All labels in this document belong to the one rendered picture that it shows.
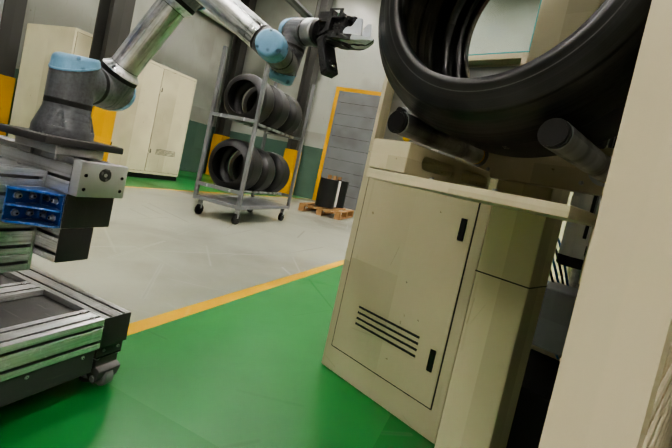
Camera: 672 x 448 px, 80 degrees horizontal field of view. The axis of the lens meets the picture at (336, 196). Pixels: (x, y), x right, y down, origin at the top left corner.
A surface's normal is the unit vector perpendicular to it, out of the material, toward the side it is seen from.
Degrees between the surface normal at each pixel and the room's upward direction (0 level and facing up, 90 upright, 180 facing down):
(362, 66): 90
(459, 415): 90
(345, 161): 90
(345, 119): 90
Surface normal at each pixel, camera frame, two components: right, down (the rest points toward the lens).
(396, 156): -0.69, -0.11
